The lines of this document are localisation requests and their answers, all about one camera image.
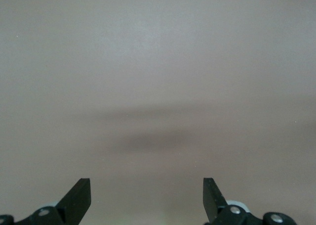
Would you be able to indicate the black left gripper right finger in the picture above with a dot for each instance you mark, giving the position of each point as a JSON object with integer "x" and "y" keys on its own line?
{"x": 222, "y": 210}

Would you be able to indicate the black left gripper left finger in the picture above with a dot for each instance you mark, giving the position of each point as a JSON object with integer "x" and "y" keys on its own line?
{"x": 71, "y": 205}

